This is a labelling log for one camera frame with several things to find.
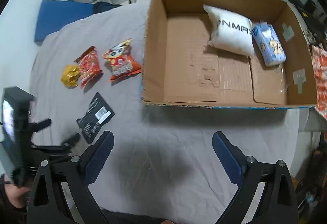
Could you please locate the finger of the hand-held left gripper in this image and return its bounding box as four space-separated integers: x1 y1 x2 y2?
63 133 81 150
33 118 52 133

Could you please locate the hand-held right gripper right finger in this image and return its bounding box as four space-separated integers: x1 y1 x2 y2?
213 131 298 224

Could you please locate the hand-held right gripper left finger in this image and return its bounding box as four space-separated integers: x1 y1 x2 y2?
27 131 114 224

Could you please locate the black snack packet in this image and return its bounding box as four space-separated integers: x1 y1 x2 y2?
76 92 115 144

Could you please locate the large cardboard box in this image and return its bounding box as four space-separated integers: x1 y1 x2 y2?
140 0 318 110

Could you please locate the person's left hand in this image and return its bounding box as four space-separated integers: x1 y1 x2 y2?
6 180 32 209

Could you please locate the yellow snack packet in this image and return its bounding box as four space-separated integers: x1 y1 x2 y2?
60 64 81 89

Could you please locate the red snack packet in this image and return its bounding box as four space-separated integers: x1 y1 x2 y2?
74 46 104 89

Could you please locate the orange panda snack packet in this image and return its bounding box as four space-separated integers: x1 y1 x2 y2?
101 38 142 83

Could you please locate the blue cushion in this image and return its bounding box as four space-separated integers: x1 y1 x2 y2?
34 0 95 46

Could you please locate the light blue tissue pack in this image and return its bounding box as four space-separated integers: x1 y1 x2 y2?
252 20 287 67

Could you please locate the orange patterned cloth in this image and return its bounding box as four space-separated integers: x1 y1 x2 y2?
312 45 327 121

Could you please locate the white puffy packet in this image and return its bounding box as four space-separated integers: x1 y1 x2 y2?
203 4 256 57

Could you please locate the dark blue cloth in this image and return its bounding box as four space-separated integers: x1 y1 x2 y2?
92 1 122 14

